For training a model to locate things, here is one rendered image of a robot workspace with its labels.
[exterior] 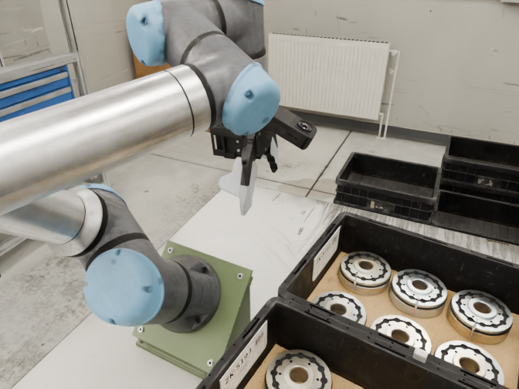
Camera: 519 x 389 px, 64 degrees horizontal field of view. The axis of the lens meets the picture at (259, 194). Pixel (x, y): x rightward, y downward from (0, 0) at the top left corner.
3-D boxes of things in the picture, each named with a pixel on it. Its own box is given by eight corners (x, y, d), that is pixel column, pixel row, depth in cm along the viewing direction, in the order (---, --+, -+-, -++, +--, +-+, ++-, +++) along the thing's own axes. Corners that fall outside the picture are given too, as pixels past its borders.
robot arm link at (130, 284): (153, 339, 73) (100, 345, 60) (117, 281, 78) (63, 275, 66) (201, 294, 72) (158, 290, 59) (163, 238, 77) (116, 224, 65)
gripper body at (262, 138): (232, 140, 75) (225, 74, 68) (276, 145, 72) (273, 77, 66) (212, 160, 69) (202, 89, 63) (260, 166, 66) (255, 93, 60)
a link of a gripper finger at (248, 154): (245, 186, 69) (254, 135, 69) (256, 187, 68) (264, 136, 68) (235, 184, 64) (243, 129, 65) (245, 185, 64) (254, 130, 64)
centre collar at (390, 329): (381, 343, 69) (382, 341, 68) (387, 323, 72) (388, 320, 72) (412, 354, 67) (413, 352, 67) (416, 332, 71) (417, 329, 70)
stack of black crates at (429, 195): (325, 262, 195) (334, 179, 171) (342, 228, 218) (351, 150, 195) (413, 287, 180) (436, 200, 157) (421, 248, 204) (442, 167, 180)
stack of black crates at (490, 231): (414, 286, 181) (431, 223, 163) (422, 247, 204) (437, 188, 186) (517, 316, 167) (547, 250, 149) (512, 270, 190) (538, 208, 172)
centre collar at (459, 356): (449, 373, 64) (450, 370, 64) (453, 349, 68) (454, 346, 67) (484, 386, 62) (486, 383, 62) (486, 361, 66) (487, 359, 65)
